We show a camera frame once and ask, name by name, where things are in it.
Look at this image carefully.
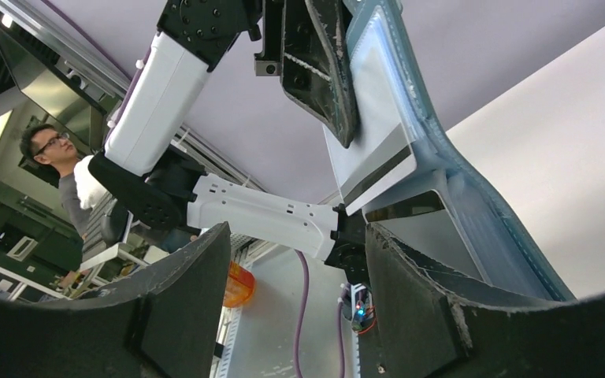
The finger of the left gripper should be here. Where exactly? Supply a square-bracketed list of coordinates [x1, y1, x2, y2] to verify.
[280, 0, 359, 149]

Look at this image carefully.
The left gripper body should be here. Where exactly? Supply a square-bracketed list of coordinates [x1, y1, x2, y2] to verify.
[254, 0, 285, 76]

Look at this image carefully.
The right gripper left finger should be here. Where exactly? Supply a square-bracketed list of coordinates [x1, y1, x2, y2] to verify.
[0, 223, 231, 377]

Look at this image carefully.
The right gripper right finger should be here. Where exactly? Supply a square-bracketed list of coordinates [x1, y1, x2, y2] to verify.
[366, 225, 605, 377]

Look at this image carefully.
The white card with stripe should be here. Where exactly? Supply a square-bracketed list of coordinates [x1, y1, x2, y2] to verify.
[323, 10, 418, 217]

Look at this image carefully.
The blue card holder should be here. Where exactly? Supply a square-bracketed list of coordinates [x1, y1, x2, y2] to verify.
[347, 1, 573, 302]

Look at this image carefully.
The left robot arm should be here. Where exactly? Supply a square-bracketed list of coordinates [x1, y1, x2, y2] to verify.
[88, 1, 369, 285]

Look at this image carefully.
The orange object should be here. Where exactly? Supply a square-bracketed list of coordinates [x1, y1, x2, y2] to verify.
[223, 261, 257, 308]

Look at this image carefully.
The person with glasses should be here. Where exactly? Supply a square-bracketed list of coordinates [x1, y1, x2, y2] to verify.
[19, 124, 91, 239]

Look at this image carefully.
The white cable duct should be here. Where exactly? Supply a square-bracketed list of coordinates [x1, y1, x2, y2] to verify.
[209, 234, 257, 378]

